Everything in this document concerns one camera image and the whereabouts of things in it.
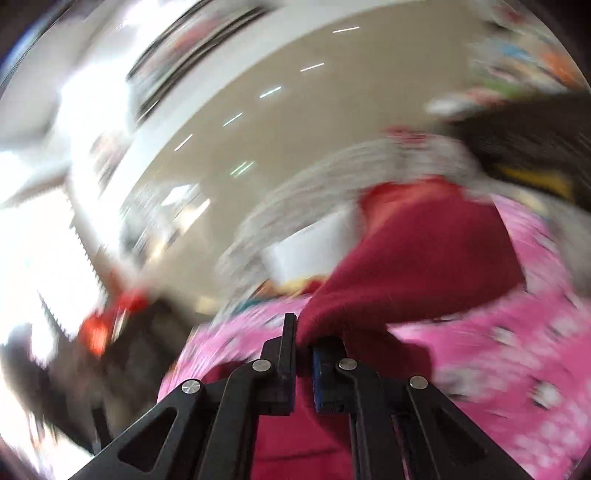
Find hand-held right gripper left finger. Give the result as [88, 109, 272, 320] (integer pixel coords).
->
[71, 313, 297, 480]

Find dark red knit garment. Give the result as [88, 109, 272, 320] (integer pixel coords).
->
[201, 178, 527, 480]

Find white pillow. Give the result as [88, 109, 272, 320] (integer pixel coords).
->
[264, 216, 366, 283]

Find pink penguin print blanket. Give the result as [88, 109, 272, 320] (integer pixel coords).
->
[157, 194, 591, 480]

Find dark wooden side table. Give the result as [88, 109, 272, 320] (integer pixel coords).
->
[69, 295, 206, 457]

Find red box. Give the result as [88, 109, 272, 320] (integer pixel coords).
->
[78, 290, 149, 357]

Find large floral pillow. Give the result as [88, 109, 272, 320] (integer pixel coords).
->
[217, 138, 490, 278]

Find carved dark wooden cabinet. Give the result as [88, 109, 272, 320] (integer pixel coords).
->
[443, 92, 591, 195]

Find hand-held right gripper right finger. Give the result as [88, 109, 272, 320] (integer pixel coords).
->
[312, 336, 533, 480]

